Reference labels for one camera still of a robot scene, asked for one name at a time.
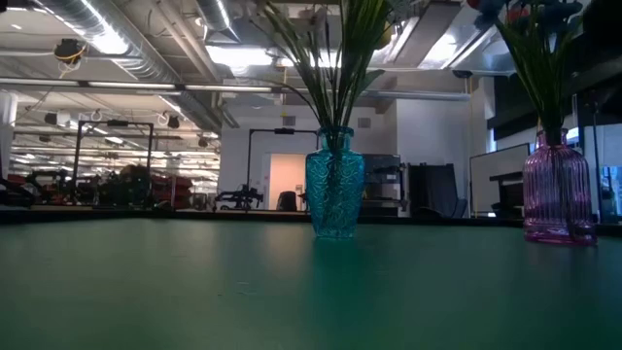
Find yellow artificial tulip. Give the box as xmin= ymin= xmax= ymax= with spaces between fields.
xmin=339 ymin=21 xmax=397 ymax=142

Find blue artificial flower bunch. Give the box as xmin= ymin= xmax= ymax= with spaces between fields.
xmin=529 ymin=0 xmax=592 ymax=142
xmin=473 ymin=0 xmax=555 ymax=142

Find teal embossed glass vase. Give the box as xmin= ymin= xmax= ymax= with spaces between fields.
xmin=304 ymin=125 xmax=366 ymax=240

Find purple ribbed glass vase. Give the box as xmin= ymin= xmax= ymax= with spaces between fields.
xmin=521 ymin=127 xmax=599 ymax=246

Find black equipment cabinet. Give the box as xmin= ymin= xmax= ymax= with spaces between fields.
xmin=362 ymin=154 xmax=405 ymax=218

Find green table mat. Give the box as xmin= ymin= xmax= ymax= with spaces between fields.
xmin=0 ymin=217 xmax=622 ymax=350

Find black panel chair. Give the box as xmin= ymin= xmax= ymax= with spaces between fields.
xmin=406 ymin=161 xmax=468 ymax=219

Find red storage bins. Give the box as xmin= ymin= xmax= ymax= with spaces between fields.
xmin=148 ymin=173 xmax=195 ymax=211

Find white whiteboard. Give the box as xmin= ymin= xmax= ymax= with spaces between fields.
xmin=468 ymin=142 xmax=532 ymax=216

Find long ceiling light strip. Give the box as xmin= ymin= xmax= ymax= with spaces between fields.
xmin=0 ymin=76 xmax=278 ymax=94

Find black overhead beam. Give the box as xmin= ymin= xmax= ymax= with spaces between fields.
xmin=487 ymin=28 xmax=622 ymax=142

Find white pillar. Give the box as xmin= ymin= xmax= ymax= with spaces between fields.
xmin=0 ymin=90 xmax=19 ymax=174

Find black metal rig frame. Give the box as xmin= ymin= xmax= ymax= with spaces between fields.
xmin=246 ymin=127 xmax=323 ymax=211
xmin=71 ymin=119 xmax=156 ymax=211

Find silver ribbed air duct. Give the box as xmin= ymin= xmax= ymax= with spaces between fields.
xmin=33 ymin=0 xmax=225 ymax=132

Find yellow ceiling cable reel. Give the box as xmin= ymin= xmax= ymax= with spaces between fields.
xmin=52 ymin=38 xmax=88 ymax=67

